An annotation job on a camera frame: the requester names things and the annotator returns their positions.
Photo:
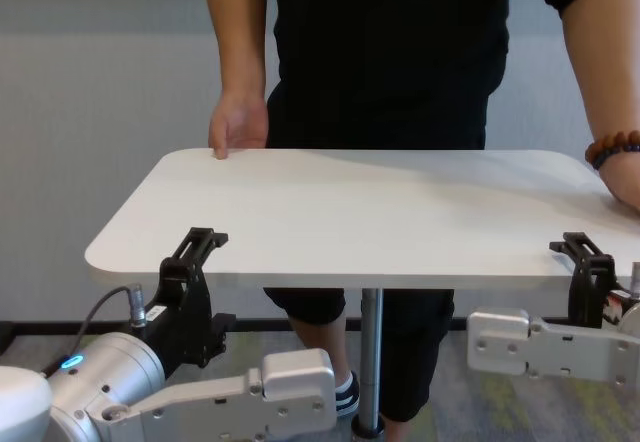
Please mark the person in black shirt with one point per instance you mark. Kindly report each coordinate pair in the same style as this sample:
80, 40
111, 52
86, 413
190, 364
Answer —
390, 12

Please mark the person's leg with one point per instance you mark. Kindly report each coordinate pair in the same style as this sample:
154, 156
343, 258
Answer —
394, 429
322, 347

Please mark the person's right black sneaker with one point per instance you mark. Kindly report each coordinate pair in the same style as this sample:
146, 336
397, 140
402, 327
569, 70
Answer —
349, 394

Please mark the person's right forearm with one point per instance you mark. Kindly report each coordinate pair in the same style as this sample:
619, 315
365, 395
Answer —
237, 27

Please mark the white pedestal rolling table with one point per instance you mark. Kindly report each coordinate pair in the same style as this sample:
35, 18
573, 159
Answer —
350, 212

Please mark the person's right lower leg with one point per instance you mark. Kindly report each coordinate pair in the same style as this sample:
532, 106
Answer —
322, 347

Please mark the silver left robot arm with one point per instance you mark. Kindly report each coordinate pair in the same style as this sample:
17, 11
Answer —
110, 377

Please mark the person's right hand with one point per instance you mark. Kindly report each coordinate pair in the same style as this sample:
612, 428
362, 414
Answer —
240, 124

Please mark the person's left lower leg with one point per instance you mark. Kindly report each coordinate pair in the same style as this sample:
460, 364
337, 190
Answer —
394, 429

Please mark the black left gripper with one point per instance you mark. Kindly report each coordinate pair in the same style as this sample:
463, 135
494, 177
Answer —
190, 327

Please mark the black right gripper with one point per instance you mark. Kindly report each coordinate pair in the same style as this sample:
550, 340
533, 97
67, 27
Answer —
592, 302

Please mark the person's left hand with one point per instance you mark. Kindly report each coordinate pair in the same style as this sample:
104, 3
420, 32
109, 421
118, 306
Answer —
625, 187

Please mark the person in black clothes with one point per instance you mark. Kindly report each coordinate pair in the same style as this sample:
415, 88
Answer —
415, 362

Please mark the person's left forearm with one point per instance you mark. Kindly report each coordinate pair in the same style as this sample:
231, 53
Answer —
600, 72

